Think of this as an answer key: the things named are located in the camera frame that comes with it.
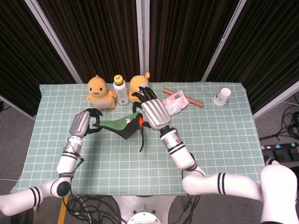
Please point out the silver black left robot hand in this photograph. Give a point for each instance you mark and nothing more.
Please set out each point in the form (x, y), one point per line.
(79, 123)

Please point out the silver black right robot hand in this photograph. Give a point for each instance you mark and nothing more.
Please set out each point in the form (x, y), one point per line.
(156, 113)

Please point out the green cloth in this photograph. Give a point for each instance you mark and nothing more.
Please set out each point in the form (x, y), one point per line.
(119, 124)

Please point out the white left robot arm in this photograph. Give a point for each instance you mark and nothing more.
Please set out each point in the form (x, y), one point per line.
(65, 163)

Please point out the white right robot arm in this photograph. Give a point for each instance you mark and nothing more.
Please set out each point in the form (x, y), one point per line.
(182, 156)

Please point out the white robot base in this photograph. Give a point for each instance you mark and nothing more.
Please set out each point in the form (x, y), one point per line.
(142, 210)

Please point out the pink white plastic packet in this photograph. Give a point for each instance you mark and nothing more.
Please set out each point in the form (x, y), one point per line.
(177, 103)

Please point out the yellow one-eyed plush toy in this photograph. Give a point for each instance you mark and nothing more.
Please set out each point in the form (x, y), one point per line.
(135, 85)

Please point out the orange dinosaur plush toy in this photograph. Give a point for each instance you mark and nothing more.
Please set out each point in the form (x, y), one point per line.
(100, 93)

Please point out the white bottle yellow cap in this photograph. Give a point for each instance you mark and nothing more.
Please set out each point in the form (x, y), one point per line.
(121, 93)

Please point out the brown cardboard tube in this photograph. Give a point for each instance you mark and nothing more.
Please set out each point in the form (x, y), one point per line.
(196, 103)

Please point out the green checked tablecloth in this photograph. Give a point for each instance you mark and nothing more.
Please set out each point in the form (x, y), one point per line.
(116, 168)

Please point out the white floral paper cup stack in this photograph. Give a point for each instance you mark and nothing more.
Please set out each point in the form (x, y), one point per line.
(220, 98)

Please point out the dark ribbed partition panel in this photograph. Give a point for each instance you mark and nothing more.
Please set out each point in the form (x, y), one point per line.
(187, 35)
(268, 46)
(21, 53)
(98, 35)

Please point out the yellow floor tape strip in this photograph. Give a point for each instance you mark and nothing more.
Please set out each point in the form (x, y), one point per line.
(62, 210)

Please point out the white black sneaker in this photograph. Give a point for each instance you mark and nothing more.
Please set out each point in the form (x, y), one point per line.
(269, 161)

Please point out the black foot pedal board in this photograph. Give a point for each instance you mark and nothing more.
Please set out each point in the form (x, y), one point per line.
(280, 151)

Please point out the white partition base rail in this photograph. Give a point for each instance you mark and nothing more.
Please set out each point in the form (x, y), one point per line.
(275, 100)
(16, 107)

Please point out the white partition post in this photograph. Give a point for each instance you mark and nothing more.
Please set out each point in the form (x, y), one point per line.
(143, 35)
(56, 42)
(224, 39)

